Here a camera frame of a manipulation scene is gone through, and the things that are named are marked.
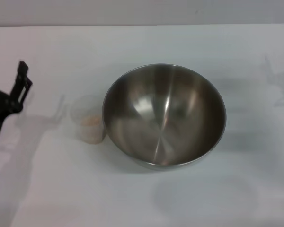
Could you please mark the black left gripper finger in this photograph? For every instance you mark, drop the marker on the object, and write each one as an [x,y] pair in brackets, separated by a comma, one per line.
[20,87]

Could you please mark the clear plastic measuring cup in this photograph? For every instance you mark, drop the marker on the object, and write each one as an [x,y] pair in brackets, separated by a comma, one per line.
[85,118]

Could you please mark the white rice grains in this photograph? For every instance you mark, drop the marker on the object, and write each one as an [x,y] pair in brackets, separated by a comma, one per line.
[91,128]

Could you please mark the stainless steel mixing bowl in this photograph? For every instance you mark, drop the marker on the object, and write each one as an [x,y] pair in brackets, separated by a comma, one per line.
[164,117]

